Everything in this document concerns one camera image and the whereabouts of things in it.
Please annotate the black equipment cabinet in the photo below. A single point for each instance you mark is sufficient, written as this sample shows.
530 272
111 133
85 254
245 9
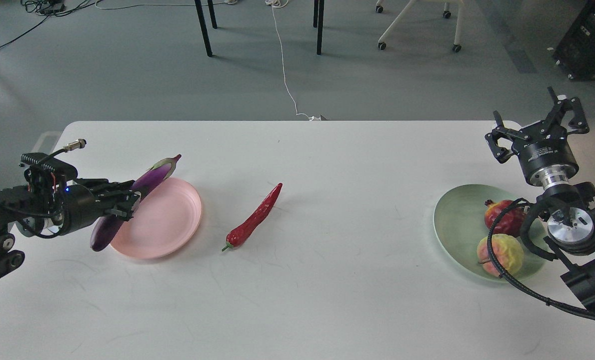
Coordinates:
575 54

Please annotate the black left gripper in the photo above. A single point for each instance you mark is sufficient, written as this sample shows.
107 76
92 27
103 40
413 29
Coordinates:
86 201

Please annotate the black table leg rear left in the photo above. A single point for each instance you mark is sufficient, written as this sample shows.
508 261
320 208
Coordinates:
212 14

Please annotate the red chili pepper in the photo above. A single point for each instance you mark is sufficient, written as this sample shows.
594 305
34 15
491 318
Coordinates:
239 235

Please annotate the pink plate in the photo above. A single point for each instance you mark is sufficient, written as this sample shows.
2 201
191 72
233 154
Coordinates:
164 222

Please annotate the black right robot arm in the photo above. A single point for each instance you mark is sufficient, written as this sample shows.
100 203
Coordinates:
561 221

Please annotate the white rolling chair base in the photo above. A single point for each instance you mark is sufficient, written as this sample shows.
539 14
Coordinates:
404 20

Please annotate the purple eggplant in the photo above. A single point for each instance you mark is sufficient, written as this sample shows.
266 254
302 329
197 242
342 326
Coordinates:
108 226

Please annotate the yellow pink custard apple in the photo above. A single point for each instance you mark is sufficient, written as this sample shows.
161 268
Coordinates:
508 252

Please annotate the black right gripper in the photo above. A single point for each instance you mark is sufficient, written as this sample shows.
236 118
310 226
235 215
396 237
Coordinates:
566 117

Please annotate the black table leg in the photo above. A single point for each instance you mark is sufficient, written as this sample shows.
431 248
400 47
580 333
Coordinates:
203 27
320 28
316 13
212 14

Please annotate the dark red pomegranate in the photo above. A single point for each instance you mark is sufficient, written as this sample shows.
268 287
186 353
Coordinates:
511 222

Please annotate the black table leg rear right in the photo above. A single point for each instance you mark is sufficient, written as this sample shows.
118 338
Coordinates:
316 13

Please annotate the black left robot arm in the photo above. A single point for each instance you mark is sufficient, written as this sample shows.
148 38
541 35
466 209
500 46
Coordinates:
55 202

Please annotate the green plate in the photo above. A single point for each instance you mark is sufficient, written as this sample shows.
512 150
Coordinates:
458 222

